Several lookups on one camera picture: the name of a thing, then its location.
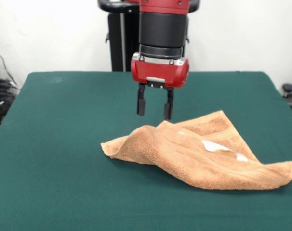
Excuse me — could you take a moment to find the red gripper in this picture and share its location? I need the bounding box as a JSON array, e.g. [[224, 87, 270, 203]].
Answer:
[[130, 54, 190, 121]]

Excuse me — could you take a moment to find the tan terry towel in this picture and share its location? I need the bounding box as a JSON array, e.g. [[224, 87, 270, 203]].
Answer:
[[100, 110, 292, 191]]

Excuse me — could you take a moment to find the dark green tablecloth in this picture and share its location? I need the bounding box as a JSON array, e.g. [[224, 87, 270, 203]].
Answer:
[[0, 71, 292, 231]]

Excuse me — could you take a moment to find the black chair base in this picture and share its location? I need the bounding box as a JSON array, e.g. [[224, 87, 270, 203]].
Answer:
[[281, 83, 292, 121]]

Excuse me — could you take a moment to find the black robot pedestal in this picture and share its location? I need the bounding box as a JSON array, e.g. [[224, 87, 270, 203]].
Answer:
[[97, 0, 200, 72]]

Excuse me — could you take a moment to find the black cable bundle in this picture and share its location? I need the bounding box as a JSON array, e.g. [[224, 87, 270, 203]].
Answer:
[[0, 78, 20, 126]]

